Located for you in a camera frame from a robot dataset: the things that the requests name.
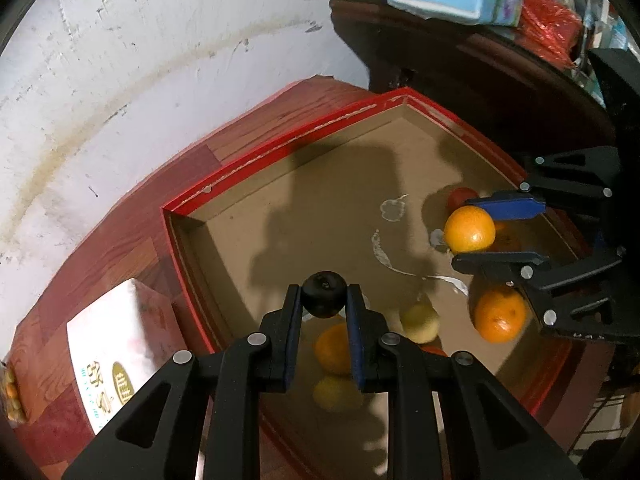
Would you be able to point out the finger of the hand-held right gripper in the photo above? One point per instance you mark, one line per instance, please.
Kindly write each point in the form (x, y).
(500, 261)
(505, 208)

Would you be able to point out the red cardboard box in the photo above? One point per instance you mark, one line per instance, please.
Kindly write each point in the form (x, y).
(280, 200)

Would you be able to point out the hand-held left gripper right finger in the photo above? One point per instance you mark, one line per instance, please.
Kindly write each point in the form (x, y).
(356, 345)

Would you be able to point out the white pink tissue pack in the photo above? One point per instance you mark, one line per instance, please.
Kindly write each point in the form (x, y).
(120, 355)

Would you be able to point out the dark wooden cabinet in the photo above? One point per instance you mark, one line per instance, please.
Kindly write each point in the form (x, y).
(450, 70)

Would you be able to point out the red tomato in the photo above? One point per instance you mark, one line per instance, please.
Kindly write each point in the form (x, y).
(459, 197)

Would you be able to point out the yellow round fruit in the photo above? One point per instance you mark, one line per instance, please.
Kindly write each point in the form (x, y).
(337, 394)

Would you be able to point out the clear plastic clamshell container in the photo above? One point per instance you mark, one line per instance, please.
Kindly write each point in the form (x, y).
(12, 395)

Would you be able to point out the red orange plastic bag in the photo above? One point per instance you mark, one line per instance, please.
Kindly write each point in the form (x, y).
(550, 25)

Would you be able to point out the beige round fruit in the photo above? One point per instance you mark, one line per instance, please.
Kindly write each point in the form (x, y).
(420, 322)

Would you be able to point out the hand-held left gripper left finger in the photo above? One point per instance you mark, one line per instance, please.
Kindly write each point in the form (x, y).
(292, 340)

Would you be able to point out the black round fruit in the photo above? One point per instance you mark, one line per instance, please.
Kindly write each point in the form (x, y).
(325, 294)

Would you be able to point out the small orange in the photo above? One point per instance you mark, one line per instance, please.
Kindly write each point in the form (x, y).
(331, 350)

